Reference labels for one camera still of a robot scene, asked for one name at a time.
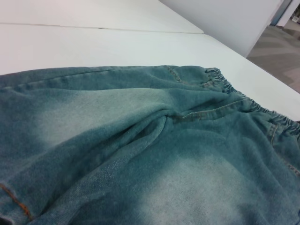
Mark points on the blue washed denim shorts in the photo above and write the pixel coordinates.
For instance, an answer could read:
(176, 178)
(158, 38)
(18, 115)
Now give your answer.
(140, 140)

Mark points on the blue background partition panel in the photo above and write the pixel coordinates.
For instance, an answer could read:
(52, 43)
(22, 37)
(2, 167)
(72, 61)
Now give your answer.
(280, 14)

